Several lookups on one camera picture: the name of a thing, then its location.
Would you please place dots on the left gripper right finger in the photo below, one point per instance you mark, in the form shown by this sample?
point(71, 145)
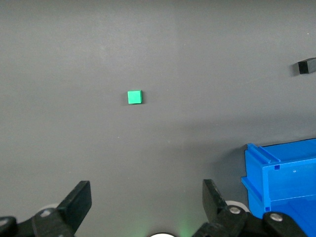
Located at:
point(213, 202)

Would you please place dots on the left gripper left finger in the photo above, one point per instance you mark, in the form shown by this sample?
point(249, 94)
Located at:
point(74, 207)

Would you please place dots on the green cube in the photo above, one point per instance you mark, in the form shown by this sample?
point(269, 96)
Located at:
point(134, 97)

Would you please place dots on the black cube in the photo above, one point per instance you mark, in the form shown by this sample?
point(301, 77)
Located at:
point(306, 66)

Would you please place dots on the blue plastic bin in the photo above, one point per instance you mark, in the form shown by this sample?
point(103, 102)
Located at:
point(288, 177)

